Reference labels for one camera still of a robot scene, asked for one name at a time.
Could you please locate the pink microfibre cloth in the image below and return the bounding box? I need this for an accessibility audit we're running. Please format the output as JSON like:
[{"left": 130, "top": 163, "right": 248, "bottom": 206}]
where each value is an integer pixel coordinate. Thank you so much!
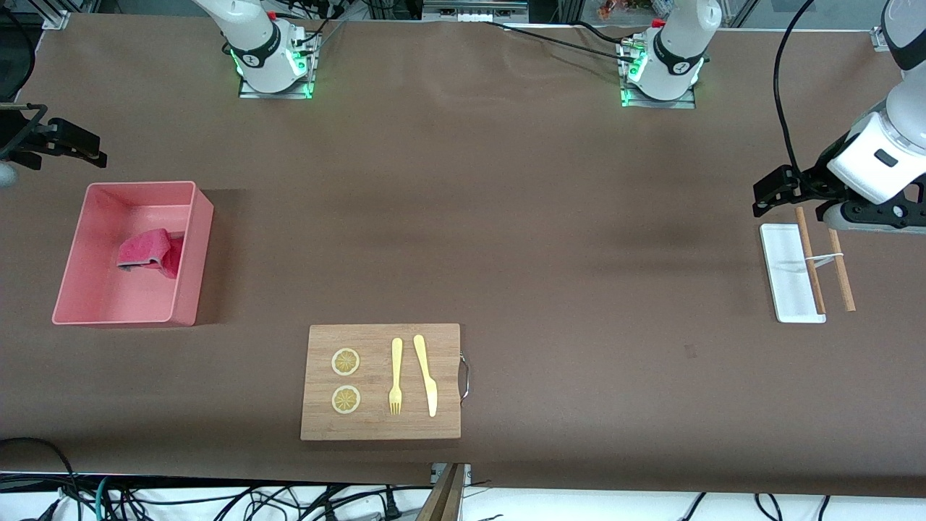
[{"left": 117, "top": 228, "right": 185, "bottom": 280}]

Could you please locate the white rectangular tray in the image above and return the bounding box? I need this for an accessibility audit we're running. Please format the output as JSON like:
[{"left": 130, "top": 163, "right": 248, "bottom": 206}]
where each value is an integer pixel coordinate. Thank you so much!
[{"left": 760, "top": 223, "right": 827, "bottom": 324}]

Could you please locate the pink plastic bin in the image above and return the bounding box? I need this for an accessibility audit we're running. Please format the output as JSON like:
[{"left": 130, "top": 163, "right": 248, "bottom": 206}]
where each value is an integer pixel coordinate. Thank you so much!
[{"left": 52, "top": 181, "right": 215, "bottom": 328}]

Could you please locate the silver metal box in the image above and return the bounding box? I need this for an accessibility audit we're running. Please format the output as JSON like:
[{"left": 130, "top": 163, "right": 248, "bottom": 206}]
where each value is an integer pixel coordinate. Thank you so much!
[{"left": 423, "top": 0, "right": 530, "bottom": 22}]

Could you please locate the wooden cutting board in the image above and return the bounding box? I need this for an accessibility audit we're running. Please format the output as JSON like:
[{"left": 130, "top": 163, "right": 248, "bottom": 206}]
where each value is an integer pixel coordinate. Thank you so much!
[{"left": 300, "top": 323, "right": 471, "bottom": 441}]

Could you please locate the yellow plastic fork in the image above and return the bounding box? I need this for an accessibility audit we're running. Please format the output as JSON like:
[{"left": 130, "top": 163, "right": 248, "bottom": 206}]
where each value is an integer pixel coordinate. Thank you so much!
[{"left": 388, "top": 338, "right": 404, "bottom": 416}]

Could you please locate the yellow plastic knife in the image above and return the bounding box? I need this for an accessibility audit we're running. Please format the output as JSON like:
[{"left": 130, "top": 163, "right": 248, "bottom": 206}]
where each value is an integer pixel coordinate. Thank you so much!
[{"left": 413, "top": 334, "right": 439, "bottom": 418}]

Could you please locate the wooden beam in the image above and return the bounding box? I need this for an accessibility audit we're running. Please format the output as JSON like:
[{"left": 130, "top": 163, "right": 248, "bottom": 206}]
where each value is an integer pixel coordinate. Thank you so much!
[{"left": 416, "top": 463, "right": 467, "bottom": 521}]

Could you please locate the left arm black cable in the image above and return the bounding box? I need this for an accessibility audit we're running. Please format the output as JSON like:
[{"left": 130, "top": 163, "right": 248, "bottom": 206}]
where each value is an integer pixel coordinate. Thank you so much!
[{"left": 773, "top": 0, "right": 817, "bottom": 174}]

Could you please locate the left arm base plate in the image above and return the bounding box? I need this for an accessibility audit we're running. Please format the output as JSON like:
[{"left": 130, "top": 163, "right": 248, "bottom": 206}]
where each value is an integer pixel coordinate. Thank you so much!
[{"left": 621, "top": 83, "right": 697, "bottom": 109}]

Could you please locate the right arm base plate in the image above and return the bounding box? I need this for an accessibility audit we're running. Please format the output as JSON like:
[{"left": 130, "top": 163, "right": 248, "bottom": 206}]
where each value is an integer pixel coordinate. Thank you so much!
[{"left": 239, "top": 72, "right": 313, "bottom": 100}]

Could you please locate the black table cable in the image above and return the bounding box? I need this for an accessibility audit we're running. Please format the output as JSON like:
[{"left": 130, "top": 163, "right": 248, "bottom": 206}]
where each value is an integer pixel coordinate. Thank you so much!
[
  {"left": 481, "top": 20, "right": 626, "bottom": 57},
  {"left": 575, "top": 20, "right": 641, "bottom": 46}
]

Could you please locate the thick black floor cable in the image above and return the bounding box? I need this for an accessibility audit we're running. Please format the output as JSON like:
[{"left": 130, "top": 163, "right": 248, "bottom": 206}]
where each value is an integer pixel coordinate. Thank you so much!
[{"left": 0, "top": 437, "right": 79, "bottom": 507}]

